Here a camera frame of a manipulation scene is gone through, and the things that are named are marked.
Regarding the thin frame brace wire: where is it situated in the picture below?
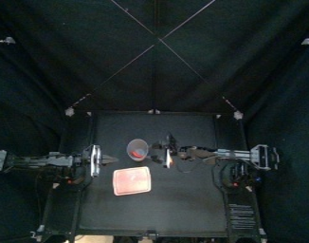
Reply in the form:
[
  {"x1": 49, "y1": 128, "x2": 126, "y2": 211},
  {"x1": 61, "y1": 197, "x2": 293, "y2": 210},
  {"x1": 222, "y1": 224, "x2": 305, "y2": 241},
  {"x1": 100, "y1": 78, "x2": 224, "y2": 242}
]
[
  {"x1": 69, "y1": 0, "x2": 217, "y2": 110},
  {"x1": 111, "y1": 0, "x2": 240, "y2": 112}
]

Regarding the pink rectangular tray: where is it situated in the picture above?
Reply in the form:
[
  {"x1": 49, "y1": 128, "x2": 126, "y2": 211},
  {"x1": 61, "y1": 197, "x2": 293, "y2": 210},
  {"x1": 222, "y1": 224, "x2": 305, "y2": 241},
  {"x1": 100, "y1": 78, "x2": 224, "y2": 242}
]
[{"x1": 112, "y1": 165, "x2": 153, "y2": 197}]

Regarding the white text label sticker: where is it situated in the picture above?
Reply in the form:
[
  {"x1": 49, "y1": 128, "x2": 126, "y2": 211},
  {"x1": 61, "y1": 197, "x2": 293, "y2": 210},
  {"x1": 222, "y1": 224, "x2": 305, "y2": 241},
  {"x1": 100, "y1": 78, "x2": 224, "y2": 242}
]
[{"x1": 226, "y1": 203, "x2": 257, "y2": 231}]

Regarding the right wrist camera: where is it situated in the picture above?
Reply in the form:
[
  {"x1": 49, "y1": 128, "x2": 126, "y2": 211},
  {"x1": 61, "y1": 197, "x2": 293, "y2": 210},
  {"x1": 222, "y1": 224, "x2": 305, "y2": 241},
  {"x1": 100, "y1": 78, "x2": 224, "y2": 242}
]
[{"x1": 165, "y1": 132, "x2": 178, "y2": 147}]

